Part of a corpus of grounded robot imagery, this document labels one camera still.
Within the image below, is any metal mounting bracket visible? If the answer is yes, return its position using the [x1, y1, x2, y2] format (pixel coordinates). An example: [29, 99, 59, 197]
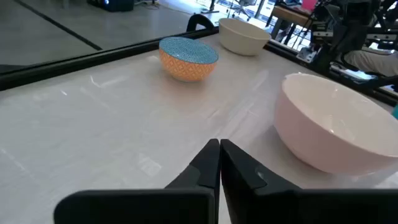
[296, 46, 318, 63]

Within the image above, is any wooden desk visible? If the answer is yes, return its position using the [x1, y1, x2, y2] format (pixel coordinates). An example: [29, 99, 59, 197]
[269, 5, 312, 40]

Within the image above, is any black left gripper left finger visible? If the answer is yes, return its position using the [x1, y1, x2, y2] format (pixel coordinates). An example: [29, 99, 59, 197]
[53, 138, 221, 224]

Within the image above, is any cream ceramic bowl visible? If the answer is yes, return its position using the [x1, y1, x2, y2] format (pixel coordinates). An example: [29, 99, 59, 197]
[218, 17, 272, 57]

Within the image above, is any black curved clamp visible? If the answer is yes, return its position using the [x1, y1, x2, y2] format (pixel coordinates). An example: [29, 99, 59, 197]
[186, 13, 216, 32]

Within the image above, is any office chair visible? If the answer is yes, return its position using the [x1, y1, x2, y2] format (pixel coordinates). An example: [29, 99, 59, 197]
[230, 0, 259, 21]

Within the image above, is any black table edge frame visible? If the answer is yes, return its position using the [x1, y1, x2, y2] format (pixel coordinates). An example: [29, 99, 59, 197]
[0, 26, 398, 106]

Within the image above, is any large pink ceramic bowl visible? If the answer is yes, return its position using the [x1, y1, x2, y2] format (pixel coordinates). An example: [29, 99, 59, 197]
[273, 72, 398, 175]

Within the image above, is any orange and blue patterned bowl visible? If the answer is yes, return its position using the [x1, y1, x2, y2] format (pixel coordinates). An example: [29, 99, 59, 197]
[159, 36, 220, 83]

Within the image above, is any black equipment box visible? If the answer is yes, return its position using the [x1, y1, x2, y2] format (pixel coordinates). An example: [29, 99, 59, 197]
[88, 0, 135, 12]

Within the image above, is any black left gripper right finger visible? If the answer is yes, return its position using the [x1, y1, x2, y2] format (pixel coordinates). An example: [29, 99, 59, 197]
[220, 139, 398, 224]

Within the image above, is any person's leg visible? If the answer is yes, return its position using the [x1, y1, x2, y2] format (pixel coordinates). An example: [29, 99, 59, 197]
[343, 49, 398, 78]

